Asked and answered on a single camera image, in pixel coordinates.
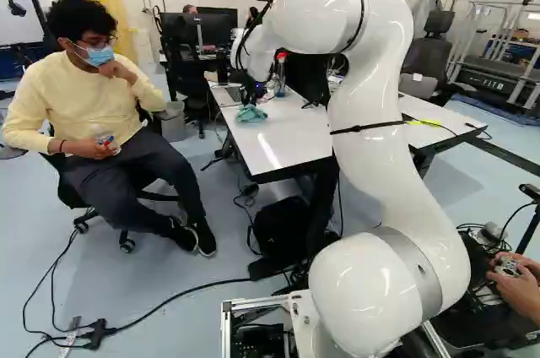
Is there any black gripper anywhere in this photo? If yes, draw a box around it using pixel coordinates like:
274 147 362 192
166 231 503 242
240 74 259 106

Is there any green towel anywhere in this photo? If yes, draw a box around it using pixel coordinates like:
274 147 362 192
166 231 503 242
235 103 269 125

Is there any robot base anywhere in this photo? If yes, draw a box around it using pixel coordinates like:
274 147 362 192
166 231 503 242
219 288 452 358

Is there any grey laptop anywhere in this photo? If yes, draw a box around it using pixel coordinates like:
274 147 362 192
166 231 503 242
213 82 246 106

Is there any blue spray bottle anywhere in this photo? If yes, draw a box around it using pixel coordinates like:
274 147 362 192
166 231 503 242
272 52 290 100

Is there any black bottle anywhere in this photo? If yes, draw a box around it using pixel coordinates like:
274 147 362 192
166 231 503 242
216 48 230 83

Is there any white table with black legs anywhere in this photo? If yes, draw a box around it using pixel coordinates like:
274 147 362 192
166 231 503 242
208 79 341 281

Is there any black office chair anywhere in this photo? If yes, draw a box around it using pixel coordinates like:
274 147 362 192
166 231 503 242
159 11 212 139
40 104 182 254

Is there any grey trash bin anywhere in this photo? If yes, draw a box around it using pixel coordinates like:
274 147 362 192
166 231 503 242
162 100 186 143

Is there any black backpack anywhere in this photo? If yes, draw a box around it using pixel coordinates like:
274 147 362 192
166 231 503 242
251 195 316 258

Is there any small clear bottle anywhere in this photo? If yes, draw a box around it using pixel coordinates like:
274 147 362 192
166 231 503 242
93 124 123 156

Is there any person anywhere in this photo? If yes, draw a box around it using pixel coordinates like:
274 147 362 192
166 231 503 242
2 0 219 258

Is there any long white table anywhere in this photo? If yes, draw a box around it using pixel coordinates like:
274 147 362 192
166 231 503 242
396 91 490 182

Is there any grey office chair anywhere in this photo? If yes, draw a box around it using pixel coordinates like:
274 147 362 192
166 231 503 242
398 9 456 108

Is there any black treadmill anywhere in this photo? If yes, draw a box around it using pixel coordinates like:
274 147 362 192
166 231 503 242
449 53 540 108

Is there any grey gamepad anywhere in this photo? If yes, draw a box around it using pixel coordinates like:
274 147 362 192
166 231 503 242
491 252 524 279

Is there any person's hand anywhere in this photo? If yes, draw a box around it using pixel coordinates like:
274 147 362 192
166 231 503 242
485 265 540 317
516 252 540 283

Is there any black equipment cart with cables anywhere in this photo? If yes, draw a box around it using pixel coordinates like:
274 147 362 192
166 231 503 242
434 226 540 350

